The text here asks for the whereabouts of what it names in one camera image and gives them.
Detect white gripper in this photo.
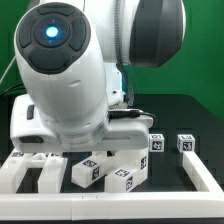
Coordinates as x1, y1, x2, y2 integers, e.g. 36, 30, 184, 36
10, 94, 153, 153

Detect white chair back frame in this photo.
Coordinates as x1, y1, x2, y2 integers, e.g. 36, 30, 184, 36
0, 149, 67, 194

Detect white chair seat plate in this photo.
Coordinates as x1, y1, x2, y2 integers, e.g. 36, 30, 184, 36
92, 148, 149, 177

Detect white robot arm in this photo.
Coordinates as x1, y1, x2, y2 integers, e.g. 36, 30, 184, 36
10, 0, 186, 153

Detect black cables on table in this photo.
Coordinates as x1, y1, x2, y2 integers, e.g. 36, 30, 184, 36
0, 83, 24, 98

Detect white camera cable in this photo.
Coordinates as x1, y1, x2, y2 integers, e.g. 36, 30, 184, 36
0, 56, 17, 84

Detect white U-shaped obstacle frame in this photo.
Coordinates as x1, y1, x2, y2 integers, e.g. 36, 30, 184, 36
0, 152, 224, 220

